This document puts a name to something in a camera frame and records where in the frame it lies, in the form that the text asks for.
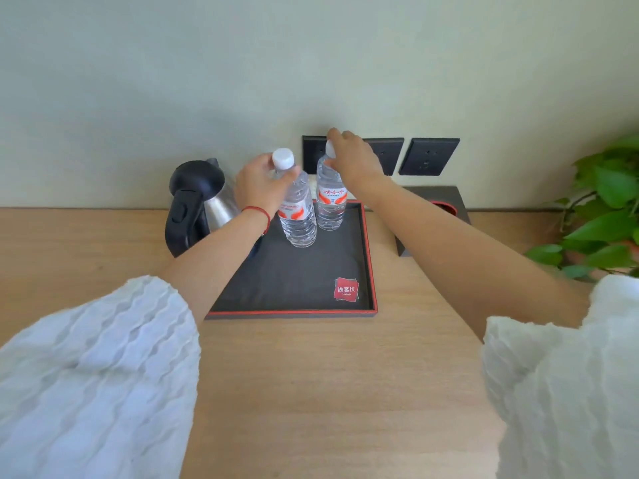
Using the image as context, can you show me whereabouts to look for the person's left hand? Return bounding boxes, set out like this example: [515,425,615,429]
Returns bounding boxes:
[234,153,302,217]

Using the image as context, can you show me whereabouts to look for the person's right hand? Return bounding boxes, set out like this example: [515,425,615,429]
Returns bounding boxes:
[326,128,386,189]

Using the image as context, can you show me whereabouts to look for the clear water bottle red label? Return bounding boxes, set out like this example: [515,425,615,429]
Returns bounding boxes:
[316,140,348,231]
[272,148,318,248]

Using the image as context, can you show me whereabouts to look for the person's right forearm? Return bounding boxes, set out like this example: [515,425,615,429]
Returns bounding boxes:
[360,174,591,341]

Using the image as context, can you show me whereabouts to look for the person's left forearm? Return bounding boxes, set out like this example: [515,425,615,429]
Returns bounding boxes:
[159,208,270,327]

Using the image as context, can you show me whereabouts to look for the black tray with red rim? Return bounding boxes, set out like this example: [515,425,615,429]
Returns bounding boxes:
[206,199,378,320]

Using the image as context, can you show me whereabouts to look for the black and steel electric kettle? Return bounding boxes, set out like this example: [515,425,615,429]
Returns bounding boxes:
[165,158,262,260]

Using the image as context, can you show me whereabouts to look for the green potted plant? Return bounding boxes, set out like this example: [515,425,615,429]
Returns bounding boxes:
[524,134,639,282]

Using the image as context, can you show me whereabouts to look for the white textured left sleeve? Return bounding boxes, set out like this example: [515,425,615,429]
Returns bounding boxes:
[0,275,202,479]

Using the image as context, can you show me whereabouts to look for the white textured sleeve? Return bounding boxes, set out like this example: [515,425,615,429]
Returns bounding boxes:
[480,274,639,479]
[0,275,202,479]

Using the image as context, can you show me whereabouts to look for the white textured right sleeve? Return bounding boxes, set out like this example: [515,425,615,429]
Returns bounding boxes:
[480,274,639,479]

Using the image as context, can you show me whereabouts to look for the black wall socket panel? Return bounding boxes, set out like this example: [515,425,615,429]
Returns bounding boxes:
[302,135,330,175]
[362,138,405,176]
[398,138,460,176]

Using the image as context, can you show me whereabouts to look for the red string bracelet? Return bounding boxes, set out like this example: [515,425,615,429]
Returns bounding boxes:
[242,206,272,236]

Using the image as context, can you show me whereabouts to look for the black box with red ring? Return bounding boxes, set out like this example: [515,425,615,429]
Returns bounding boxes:
[394,186,472,258]

